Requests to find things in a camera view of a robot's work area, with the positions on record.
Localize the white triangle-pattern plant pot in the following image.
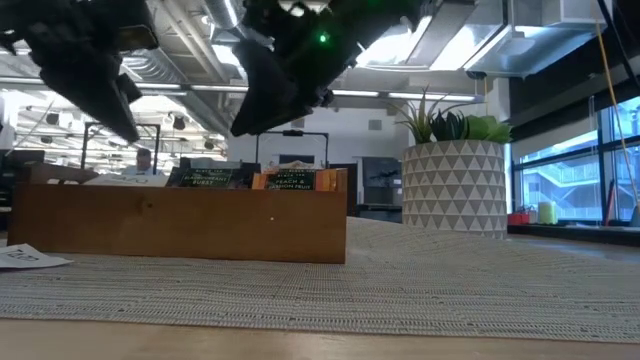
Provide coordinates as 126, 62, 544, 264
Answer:
401, 139, 508, 241

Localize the green artificial plant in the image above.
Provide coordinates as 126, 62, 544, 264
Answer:
392, 87, 514, 146

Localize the yellow power cable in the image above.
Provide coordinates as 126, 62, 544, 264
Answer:
594, 22, 640, 204

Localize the silver round air duct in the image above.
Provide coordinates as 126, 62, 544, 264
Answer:
202, 0, 250, 42

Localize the white paper scrap left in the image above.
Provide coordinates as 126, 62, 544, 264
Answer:
0, 243, 75, 271

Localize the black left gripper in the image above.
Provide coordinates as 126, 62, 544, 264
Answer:
0, 0, 161, 145

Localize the long linear ceiling light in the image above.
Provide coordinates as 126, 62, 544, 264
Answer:
134, 82, 476, 101

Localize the dark blackcurrant tea packet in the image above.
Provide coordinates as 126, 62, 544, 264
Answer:
166, 166, 242, 190

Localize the grey woven placemat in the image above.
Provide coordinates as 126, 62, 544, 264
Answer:
0, 215, 640, 345

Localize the silver spiral air duct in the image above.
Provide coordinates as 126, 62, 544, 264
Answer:
119, 49, 236, 136

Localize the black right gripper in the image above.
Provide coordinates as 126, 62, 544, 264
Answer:
229, 0, 432, 138

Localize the rectangular metal air duct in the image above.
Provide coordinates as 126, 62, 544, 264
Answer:
462, 0, 614, 80

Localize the yellow-green cup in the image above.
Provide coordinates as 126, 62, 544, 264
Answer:
537, 200, 558, 226

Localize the wooden tea box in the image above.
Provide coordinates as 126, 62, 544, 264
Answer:
7, 160, 349, 265

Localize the orange peach tea packet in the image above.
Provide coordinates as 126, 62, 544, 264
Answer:
251, 168, 337, 192

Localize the black metal station frame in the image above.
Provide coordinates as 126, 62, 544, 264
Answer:
81, 121, 162, 174
255, 129, 330, 169

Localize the person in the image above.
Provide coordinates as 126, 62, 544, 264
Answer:
124, 147, 162, 177

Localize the dark computer monitor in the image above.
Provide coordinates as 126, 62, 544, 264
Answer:
178, 156, 262, 174

